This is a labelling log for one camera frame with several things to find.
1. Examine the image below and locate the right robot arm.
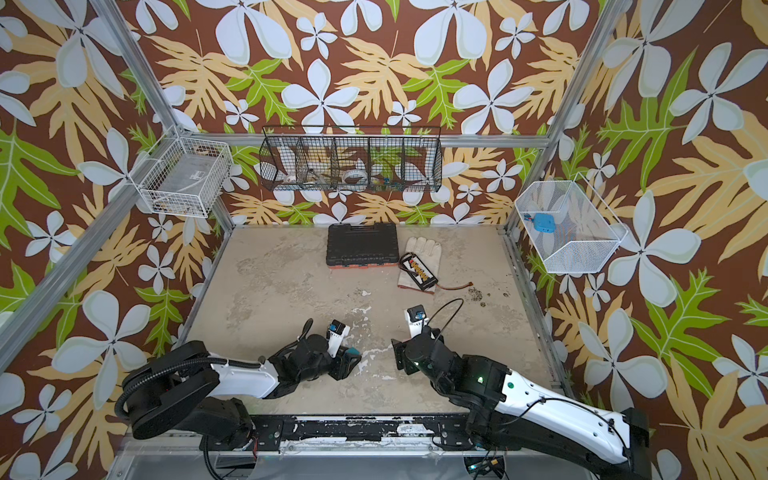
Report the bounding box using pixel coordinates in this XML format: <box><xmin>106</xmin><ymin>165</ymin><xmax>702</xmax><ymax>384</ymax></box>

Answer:
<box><xmin>392</xmin><ymin>328</ymin><xmax>652</xmax><ymax>479</ymax></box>

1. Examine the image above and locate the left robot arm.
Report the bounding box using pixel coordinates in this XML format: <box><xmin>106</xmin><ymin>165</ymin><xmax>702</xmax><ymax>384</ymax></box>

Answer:
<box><xmin>114</xmin><ymin>326</ymin><xmax>361</xmax><ymax>450</ymax></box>

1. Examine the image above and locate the black battery holder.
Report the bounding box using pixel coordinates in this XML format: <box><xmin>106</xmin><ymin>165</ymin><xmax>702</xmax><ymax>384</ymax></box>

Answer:
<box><xmin>398</xmin><ymin>252</ymin><xmax>438</xmax><ymax>292</ymax></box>

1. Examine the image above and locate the beige work glove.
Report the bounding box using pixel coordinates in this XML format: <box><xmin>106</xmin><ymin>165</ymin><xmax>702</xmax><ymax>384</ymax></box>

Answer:
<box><xmin>397</xmin><ymin>237</ymin><xmax>442</xmax><ymax>294</ymax></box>

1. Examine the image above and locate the black tool case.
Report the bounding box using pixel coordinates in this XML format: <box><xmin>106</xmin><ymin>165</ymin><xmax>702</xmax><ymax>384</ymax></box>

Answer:
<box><xmin>326</xmin><ymin>222</ymin><xmax>400</xmax><ymax>268</ymax></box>

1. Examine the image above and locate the blue object in basket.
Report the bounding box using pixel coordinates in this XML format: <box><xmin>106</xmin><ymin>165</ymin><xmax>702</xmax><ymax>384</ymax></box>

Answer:
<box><xmin>531</xmin><ymin>213</ymin><xmax>557</xmax><ymax>234</ymax></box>

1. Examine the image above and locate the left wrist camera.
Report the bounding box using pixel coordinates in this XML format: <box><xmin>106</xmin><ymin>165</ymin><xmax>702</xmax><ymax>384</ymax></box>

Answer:
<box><xmin>326</xmin><ymin>320</ymin><xmax>351</xmax><ymax>358</ymax></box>

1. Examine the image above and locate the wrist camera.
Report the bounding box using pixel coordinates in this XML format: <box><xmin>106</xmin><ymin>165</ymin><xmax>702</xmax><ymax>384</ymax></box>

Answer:
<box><xmin>405</xmin><ymin>304</ymin><xmax>429</xmax><ymax>338</ymax></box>
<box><xmin>326</xmin><ymin>320</ymin><xmax>351</xmax><ymax>358</ymax></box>

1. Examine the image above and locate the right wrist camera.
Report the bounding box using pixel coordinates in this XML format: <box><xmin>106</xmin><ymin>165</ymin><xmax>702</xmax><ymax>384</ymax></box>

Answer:
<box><xmin>405</xmin><ymin>304</ymin><xmax>429</xmax><ymax>338</ymax></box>

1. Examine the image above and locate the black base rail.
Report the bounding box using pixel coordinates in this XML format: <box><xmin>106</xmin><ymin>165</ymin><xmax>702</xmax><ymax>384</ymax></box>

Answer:
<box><xmin>251</xmin><ymin>413</ymin><xmax>474</xmax><ymax>453</ymax></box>

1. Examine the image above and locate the black wire basket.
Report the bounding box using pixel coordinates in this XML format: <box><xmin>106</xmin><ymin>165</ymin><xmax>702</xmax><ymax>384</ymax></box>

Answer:
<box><xmin>256</xmin><ymin>125</ymin><xmax>444</xmax><ymax>193</ymax></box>

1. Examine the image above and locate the white wire basket right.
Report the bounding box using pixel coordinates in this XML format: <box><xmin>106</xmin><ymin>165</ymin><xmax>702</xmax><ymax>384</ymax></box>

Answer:
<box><xmin>515</xmin><ymin>174</ymin><xmax>629</xmax><ymax>276</ymax></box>

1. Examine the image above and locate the white wire basket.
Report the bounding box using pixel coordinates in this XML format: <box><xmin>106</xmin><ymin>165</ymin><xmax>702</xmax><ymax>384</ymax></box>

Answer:
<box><xmin>515</xmin><ymin>174</ymin><xmax>629</xmax><ymax>276</ymax></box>
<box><xmin>130</xmin><ymin>127</ymin><xmax>233</xmax><ymax>218</ymax></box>

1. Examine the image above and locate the white wire basket left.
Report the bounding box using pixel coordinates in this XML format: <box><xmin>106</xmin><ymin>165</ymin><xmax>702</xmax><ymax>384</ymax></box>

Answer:
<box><xmin>130</xmin><ymin>127</ymin><xmax>233</xmax><ymax>218</ymax></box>

